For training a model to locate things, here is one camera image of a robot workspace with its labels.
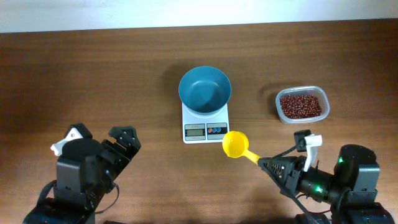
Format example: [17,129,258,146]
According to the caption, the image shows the white digital kitchen scale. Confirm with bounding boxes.
[182,103,230,144]

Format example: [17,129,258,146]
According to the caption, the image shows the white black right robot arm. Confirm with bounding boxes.
[257,144,394,223]

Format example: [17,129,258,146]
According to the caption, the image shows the clear plastic food container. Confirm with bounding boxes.
[275,86,330,124]

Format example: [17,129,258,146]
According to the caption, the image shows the blue plastic bowl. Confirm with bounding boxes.
[178,66,232,113]

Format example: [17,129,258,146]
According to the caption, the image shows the yellow plastic measuring scoop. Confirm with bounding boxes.
[222,131,261,164]

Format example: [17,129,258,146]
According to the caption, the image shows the red adzuki beans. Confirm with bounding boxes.
[279,95,322,119]

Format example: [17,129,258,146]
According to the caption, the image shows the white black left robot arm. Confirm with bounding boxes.
[23,123,141,223]

